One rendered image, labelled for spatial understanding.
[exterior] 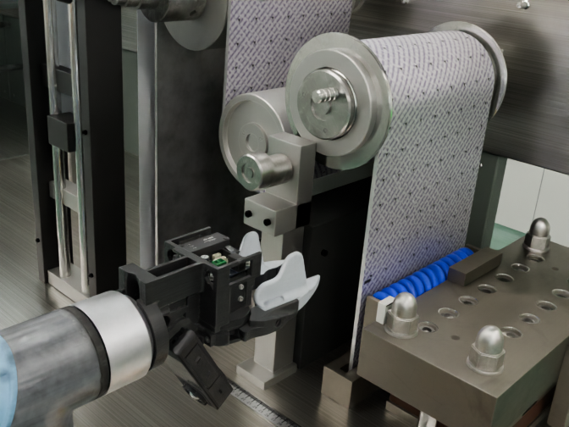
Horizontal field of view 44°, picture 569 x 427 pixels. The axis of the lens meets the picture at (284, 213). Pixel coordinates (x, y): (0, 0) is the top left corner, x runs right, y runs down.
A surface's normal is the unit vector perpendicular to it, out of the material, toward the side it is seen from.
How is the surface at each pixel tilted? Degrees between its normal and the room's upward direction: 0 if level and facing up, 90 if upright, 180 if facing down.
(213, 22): 90
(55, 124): 90
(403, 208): 90
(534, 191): 90
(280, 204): 0
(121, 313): 26
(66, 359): 53
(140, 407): 0
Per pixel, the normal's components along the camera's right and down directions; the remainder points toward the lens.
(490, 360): -0.23, 0.36
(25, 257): 0.07, -0.92
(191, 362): 0.77, 0.31
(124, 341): 0.66, -0.17
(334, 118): -0.69, 0.24
